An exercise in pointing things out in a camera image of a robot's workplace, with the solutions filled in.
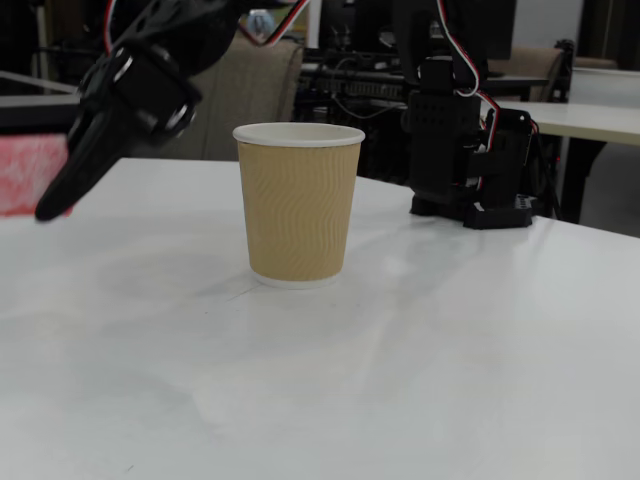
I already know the brown fabric office chair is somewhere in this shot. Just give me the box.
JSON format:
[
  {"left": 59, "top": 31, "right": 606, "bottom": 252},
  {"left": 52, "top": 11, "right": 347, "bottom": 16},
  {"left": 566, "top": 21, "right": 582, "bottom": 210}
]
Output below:
[{"left": 187, "top": 37, "right": 305, "bottom": 162}]

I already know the black chair back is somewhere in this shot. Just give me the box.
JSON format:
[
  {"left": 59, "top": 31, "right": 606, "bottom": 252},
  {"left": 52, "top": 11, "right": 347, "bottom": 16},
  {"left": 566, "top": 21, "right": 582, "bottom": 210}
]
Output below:
[{"left": 553, "top": 38, "right": 577, "bottom": 104}]

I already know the beige chair back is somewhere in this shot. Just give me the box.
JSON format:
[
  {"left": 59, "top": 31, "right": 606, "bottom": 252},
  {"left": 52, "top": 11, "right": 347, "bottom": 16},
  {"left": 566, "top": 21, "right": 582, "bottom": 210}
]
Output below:
[{"left": 573, "top": 57, "right": 619, "bottom": 71}]

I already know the black desk with equipment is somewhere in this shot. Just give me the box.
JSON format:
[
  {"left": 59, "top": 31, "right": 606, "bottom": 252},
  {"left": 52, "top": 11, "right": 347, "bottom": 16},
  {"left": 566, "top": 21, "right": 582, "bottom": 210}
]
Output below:
[{"left": 294, "top": 47, "right": 551, "bottom": 121}]

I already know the red black forearm servo cable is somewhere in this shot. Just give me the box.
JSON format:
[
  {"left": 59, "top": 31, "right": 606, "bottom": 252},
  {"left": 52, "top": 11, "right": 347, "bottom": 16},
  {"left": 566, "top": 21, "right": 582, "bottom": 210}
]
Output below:
[{"left": 234, "top": 0, "right": 309, "bottom": 47}]

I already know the brown chair with dark frame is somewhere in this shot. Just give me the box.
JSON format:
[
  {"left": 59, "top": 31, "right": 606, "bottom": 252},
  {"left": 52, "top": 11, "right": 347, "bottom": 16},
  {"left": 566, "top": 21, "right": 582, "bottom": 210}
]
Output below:
[{"left": 487, "top": 46, "right": 569, "bottom": 104}]

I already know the red white base servo cable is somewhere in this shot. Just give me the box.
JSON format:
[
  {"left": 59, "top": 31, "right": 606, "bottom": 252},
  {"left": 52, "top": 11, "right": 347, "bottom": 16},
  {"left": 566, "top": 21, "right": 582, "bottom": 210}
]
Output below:
[{"left": 435, "top": 0, "right": 502, "bottom": 191}]

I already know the white topped table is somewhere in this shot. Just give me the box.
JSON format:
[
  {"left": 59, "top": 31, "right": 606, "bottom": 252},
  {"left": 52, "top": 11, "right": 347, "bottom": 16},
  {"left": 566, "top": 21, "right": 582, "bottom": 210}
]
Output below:
[{"left": 487, "top": 67, "right": 640, "bottom": 226}]

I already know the black topped table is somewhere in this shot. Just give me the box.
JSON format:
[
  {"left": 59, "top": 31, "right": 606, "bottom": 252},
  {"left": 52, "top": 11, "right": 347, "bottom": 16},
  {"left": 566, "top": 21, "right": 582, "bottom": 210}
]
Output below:
[{"left": 0, "top": 69, "right": 84, "bottom": 135}]

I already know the red foam cube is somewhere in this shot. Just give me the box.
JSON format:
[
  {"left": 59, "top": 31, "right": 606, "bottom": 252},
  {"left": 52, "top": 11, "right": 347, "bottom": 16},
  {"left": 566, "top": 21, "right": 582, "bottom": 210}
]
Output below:
[{"left": 0, "top": 132, "right": 70, "bottom": 217}]

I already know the red white gripper servo cable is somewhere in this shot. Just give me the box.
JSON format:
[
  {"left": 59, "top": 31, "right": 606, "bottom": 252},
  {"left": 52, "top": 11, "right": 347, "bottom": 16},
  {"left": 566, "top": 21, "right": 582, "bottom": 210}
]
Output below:
[{"left": 101, "top": 0, "right": 117, "bottom": 54}]

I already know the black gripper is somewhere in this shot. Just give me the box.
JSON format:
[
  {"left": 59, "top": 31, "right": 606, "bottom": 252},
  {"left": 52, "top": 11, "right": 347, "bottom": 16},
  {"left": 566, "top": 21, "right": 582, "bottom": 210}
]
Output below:
[{"left": 33, "top": 43, "right": 204, "bottom": 223}]

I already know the blue round desk fan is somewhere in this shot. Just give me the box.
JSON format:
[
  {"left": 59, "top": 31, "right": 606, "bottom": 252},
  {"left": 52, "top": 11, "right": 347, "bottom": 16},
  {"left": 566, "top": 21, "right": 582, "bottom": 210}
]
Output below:
[{"left": 247, "top": 10, "right": 275, "bottom": 41}]

